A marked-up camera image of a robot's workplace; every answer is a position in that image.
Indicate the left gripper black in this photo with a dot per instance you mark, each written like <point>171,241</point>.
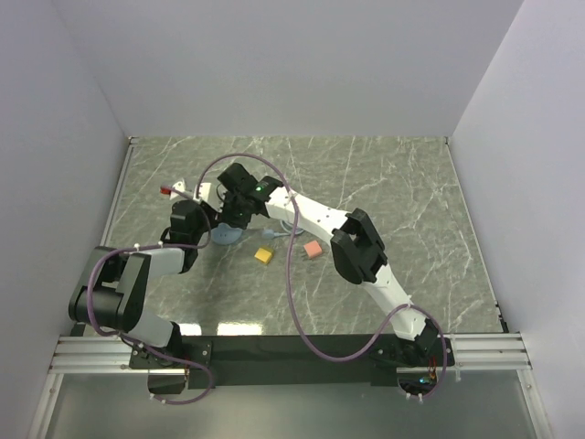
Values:
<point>210,211</point>

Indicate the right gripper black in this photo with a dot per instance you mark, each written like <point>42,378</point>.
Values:
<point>242,225</point>

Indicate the round blue power strip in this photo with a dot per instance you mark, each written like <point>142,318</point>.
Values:
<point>225,235</point>

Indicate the yellow charger plug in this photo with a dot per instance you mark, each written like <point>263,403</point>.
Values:
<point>264,255</point>

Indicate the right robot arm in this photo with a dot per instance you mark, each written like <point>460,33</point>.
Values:
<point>358,252</point>

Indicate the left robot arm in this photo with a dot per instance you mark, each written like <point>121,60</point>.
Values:
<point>111,291</point>

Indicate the pink charger plug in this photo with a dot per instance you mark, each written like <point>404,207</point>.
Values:
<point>313,249</point>

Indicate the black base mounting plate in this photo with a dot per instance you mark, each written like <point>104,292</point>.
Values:
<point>292,359</point>

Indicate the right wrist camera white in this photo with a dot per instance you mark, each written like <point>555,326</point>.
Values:
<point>208,193</point>

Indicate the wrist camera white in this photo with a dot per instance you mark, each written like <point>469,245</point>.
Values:
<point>176,191</point>
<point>208,193</point>

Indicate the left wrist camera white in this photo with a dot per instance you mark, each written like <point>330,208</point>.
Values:
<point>176,191</point>

